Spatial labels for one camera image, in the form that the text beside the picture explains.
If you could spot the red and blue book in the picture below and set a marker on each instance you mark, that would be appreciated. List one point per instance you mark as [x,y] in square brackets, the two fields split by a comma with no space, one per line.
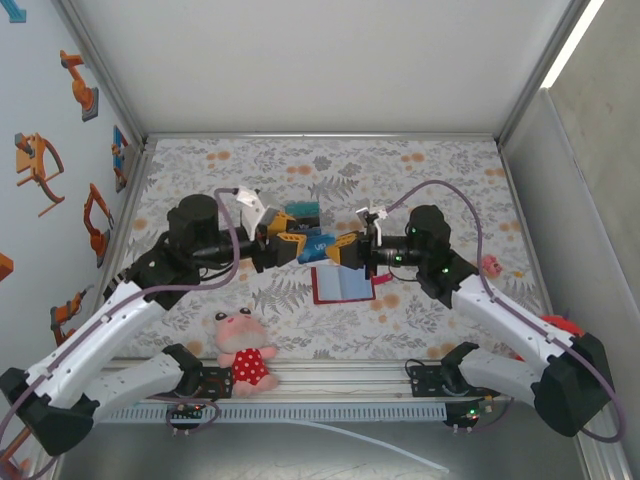
[340,285]

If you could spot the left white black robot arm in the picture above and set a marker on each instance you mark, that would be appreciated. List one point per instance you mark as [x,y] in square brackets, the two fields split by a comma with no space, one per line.
[100,330]

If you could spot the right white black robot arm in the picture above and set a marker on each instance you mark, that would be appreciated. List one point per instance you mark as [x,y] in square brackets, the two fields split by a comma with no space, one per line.
[510,315]

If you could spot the dark teal card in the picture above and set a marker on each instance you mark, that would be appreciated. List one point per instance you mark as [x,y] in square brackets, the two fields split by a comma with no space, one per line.
[305,209]

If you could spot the blue patterned card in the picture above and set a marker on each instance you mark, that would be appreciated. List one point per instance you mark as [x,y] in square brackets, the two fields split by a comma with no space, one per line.
[311,228]

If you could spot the floral table mat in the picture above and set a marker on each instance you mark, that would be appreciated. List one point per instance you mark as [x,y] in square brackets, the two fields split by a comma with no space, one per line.
[350,325]

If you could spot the small pink toy figure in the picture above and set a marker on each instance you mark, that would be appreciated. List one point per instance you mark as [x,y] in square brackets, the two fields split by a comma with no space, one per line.
[491,265]

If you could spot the black white striped sock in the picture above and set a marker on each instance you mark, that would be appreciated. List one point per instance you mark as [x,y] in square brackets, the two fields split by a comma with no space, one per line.
[116,282]

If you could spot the pink plush polka-dot dress toy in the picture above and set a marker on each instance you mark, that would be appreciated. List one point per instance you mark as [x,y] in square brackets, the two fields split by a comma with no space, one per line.
[247,367]

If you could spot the red plush monster toy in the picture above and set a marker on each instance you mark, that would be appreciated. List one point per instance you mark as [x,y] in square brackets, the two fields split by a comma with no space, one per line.
[565,325]

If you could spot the small green circuit board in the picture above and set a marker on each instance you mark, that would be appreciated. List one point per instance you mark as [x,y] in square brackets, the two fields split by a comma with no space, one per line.
[187,411]

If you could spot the thin white tube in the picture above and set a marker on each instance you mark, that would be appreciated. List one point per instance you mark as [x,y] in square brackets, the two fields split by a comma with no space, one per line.
[390,445]

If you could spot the aluminium frame rail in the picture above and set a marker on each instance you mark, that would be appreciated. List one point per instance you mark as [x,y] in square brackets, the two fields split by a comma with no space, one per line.
[325,135]
[122,225]
[529,225]

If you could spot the blue orange gantry wall sticker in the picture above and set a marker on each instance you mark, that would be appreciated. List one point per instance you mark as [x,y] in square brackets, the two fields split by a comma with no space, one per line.
[119,150]

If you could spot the wide aluminium base rail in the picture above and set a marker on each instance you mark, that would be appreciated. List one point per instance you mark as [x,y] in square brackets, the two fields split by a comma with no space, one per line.
[340,382]

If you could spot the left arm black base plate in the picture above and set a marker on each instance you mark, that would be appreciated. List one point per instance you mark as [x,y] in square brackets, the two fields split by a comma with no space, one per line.
[220,375]

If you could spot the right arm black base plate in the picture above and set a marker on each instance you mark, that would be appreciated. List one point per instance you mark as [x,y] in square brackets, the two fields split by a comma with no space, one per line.
[422,382]

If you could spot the orange claw gripper wall sticker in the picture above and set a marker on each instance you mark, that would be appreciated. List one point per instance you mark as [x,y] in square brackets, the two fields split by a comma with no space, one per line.
[32,160]

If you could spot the aluminium frame upright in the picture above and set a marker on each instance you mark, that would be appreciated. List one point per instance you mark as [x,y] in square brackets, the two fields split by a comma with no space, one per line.
[103,70]
[540,70]

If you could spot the orange block wall sticker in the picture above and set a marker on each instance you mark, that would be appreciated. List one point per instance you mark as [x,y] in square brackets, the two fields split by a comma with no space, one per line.
[5,267]

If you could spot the aluminium frame leg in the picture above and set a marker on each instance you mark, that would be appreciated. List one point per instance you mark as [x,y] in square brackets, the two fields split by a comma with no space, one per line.
[47,471]
[600,457]

